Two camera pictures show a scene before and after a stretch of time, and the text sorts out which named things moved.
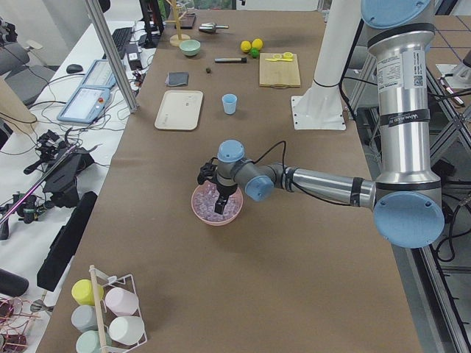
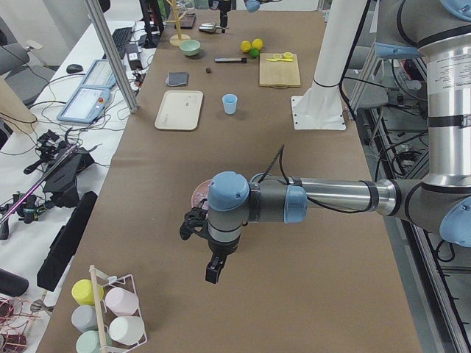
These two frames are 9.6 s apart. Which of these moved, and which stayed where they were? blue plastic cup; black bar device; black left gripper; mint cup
Moved: black left gripper
Stayed: blue plastic cup; mint cup; black bar device
